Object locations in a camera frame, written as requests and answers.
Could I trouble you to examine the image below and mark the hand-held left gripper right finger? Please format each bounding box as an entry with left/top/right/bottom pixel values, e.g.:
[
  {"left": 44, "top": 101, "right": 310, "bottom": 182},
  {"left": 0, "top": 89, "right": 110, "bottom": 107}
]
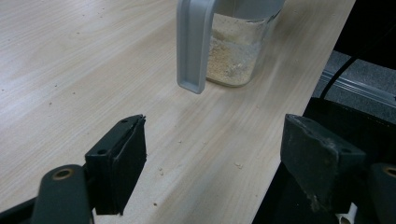
[{"left": 279, "top": 113, "right": 367, "bottom": 216}]

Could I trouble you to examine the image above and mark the dark cloth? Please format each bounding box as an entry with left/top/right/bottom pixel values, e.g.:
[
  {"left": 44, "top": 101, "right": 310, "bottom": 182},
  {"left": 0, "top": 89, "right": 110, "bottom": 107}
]
[{"left": 251, "top": 96, "right": 396, "bottom": 224}]

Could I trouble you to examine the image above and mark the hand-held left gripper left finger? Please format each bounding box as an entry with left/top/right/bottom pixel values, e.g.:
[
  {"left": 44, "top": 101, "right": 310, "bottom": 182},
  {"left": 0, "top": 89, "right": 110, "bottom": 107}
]
[{"left": 84, "top": 114, "right": 148, "bottom": 217}]

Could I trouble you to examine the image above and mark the aluminium floor rail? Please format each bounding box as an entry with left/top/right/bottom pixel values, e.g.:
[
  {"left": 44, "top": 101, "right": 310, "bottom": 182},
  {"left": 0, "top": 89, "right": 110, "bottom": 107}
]
[{"left": 318, "top": 68, "right": 396, "bottom": 109}]

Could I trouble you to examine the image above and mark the black cable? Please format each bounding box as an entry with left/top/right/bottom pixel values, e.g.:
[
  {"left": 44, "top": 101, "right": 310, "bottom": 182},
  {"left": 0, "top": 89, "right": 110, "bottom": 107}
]
[{"left": 319, "top": 29, "right": 396, "bottom": 99}]

